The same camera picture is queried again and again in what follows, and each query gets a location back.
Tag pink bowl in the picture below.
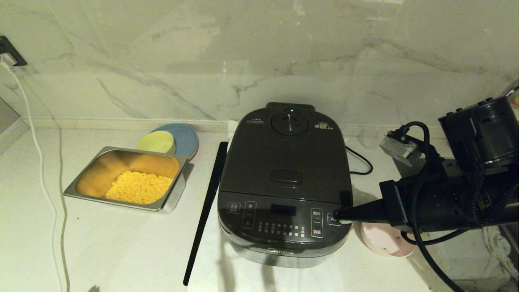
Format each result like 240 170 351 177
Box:
360 221 416 258

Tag black rice cooker lid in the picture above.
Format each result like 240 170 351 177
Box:
219 102 353 204

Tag clear glass cup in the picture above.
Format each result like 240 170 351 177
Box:
357 127 382 150

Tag grey white dish cloth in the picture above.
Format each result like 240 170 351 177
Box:
483 226 519 281

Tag long black flat strip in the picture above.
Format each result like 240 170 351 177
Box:
183 142 229 286

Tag blue plate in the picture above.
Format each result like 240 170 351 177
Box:
151 123 199 161

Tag pale yellow plate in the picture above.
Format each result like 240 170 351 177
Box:
135 130 176 155

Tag yellow corn kernels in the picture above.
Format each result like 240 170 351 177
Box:
105 170 174 205

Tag stainless steel food pan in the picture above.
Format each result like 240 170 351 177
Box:
64 146 190 214

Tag black cord loop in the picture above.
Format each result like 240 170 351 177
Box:
345 146 373 176

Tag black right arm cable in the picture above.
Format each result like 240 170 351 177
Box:
399 121 467 292

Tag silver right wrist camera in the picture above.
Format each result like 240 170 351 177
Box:
379 129 422 167

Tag white power cable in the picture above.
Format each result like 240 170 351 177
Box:
9 67 65 292

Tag black wall socket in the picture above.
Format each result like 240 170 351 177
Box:
0 36 28 67

